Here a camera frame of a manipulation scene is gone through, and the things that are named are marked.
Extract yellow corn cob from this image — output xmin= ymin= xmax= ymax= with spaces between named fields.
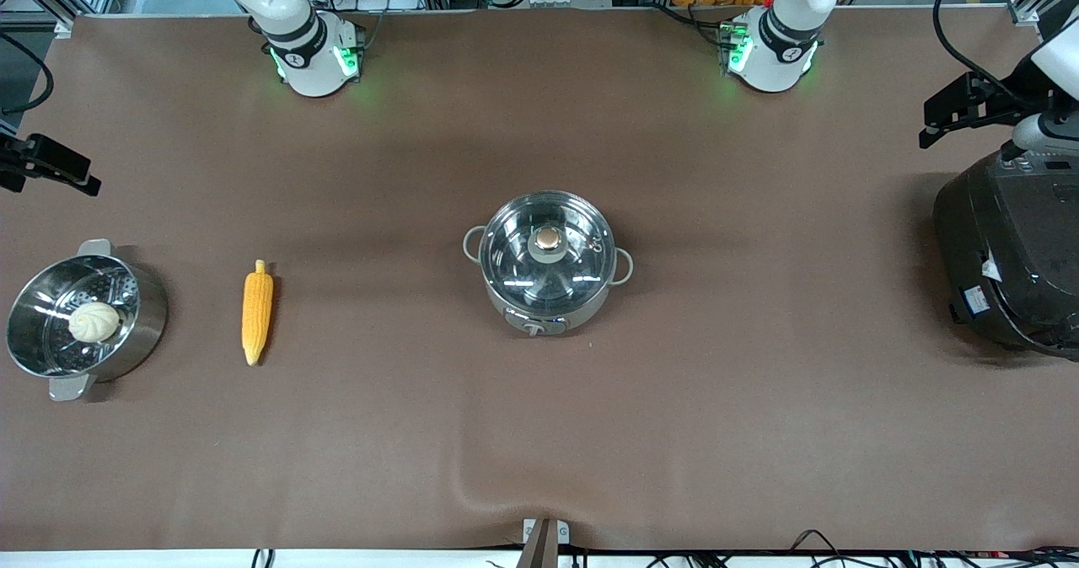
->
xmin=241 ymin=260 xmax=275 ymax=367

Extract black rice cooker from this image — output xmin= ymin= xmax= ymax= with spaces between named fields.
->
xmin=933 ymin=148 xmax=1079 ymax=362

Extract metal camera bracket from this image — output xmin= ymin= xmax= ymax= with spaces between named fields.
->
xmin=523 ymin=517 xmax=571 ymax=568

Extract white steamed bun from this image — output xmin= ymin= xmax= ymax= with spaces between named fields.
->
xmin=67 ymin=301 xmax=121 ymax=344

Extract steel steamer pot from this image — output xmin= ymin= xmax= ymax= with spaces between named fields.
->
xmin=6 ymin=239 xmax=169 ymax=402

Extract brown table mat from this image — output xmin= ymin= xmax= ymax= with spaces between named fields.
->
xmin=0 ymin=8 xmax=1079 ymax=552

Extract steel pot pale green handles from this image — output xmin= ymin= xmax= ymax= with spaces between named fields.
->
xmin=462 ymin=190 xmax=635 ymax=338

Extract glass pot lid gold knob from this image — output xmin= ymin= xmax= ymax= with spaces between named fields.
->
xmin=480 ymin=191 xmax=616 ymax=312

